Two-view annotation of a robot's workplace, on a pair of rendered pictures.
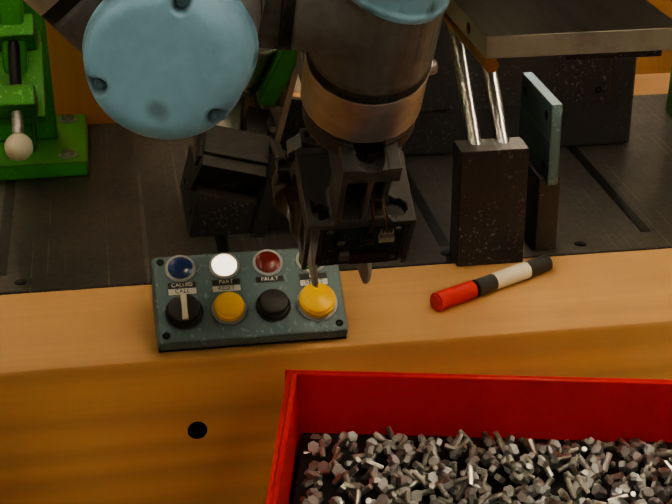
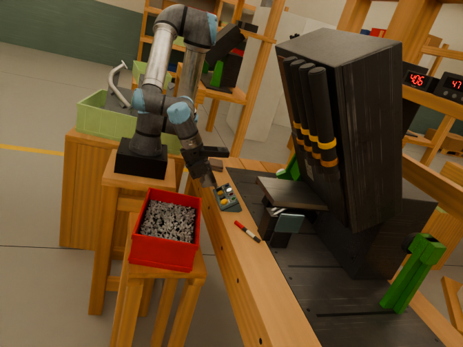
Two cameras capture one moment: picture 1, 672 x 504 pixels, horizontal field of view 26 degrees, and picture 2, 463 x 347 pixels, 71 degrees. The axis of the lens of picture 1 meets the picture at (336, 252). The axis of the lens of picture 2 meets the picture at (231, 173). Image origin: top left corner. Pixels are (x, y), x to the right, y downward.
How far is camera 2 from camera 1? 136 cm
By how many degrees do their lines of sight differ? 69
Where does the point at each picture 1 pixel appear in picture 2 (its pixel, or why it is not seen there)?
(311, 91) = not seen: hidden behind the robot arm
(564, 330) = (230, 239)
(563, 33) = (263, 184)
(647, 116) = (379, 291)
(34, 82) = not seen: hidden behind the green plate
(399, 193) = (193, 165)
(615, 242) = (279, 258)
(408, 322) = (229, 219)
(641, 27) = (271, 195)
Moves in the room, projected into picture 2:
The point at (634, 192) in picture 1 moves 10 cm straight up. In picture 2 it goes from (314, 270) to (325, 248)
